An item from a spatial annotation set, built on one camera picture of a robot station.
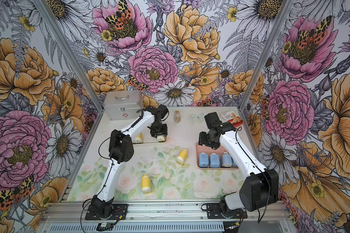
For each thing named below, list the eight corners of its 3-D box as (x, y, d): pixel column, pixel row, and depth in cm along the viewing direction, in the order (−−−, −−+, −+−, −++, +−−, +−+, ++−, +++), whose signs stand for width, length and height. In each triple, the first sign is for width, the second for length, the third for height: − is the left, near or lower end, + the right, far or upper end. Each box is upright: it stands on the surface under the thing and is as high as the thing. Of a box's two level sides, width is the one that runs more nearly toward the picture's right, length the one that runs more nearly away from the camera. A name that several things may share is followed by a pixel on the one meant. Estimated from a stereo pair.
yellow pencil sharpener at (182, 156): (176, 163, 93) (176, 157, 87) (182, 153, 98) (182, 147, 92) (182, 166, 92) (182, 160, 86) (187, 155, 97) (188, 149, 90)
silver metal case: (108, 120, 116) (99, 106, 104) (114, 104, 128) (108, 89, 116) (141, 120, 116) (136, 106, 104) (144, 104, 128) (141, 89, 116)
